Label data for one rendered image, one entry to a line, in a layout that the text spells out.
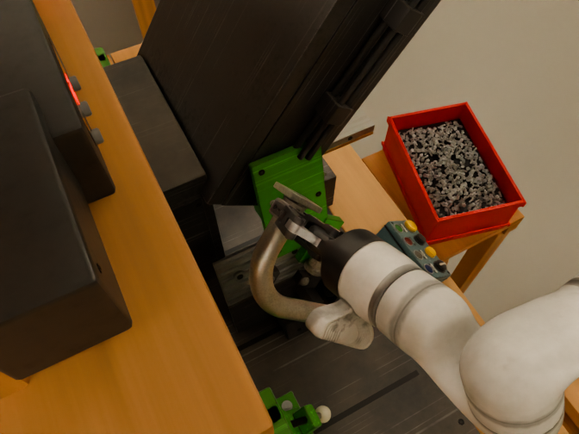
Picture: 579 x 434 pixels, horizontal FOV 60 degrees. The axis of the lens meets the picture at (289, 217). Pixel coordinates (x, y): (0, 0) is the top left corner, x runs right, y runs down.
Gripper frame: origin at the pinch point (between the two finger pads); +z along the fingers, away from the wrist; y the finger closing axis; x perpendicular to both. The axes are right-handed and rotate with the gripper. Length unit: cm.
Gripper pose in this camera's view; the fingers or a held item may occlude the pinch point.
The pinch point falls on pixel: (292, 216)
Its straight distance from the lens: 61.4
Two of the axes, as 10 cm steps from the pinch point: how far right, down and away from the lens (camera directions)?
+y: -6.6, -3.3, -6.7
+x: -5.2, 8.5, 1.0
